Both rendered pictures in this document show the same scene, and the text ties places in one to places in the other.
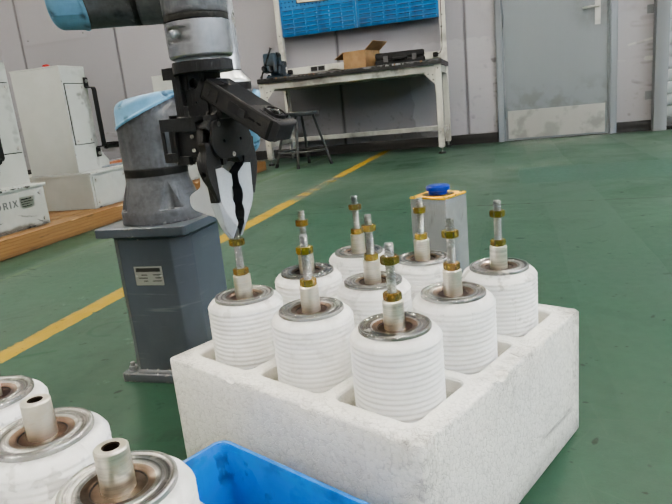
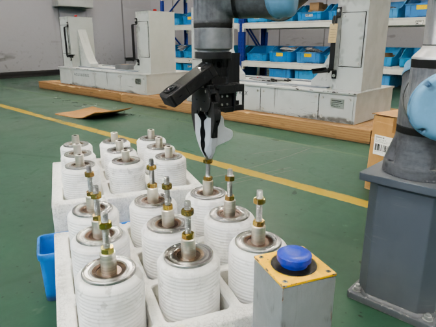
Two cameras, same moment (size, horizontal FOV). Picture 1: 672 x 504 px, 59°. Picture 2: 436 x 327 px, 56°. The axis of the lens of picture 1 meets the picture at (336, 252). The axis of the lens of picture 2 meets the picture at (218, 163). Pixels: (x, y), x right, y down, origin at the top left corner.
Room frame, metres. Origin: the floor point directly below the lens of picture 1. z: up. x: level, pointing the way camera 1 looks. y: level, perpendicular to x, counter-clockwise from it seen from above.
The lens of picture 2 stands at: (1.12, -0.61, 0.57)
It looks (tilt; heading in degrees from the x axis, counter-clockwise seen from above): 17 degrees down; 116
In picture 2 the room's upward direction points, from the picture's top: straight up
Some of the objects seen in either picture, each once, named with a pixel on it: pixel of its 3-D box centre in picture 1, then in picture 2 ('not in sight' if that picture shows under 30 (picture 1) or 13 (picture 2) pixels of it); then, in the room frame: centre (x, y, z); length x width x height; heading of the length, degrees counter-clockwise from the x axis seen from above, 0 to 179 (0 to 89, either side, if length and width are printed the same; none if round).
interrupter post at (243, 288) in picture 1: (243, 286); (207, 187); (0.74, 0.12, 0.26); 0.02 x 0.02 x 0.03
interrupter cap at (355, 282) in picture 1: (373, 281); (168, 224); (0.74, -0.04, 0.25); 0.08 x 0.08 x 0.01
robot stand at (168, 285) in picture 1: (177, 292); (411, 236); (1.14, 0.32, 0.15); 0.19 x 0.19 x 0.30; 73
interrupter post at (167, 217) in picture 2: (372, 271); (167, 217); (0.74, -0.04, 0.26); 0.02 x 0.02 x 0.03
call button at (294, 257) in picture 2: (437, 190); (294, 259); (1.01, -0.18, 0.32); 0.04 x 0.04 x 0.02
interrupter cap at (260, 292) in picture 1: (244, 296); (207, 193); (0.74, 0.12, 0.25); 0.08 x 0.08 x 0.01
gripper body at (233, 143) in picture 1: (205, 114); (216, 82); (0.75, 0.14, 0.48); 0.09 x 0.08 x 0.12; 58
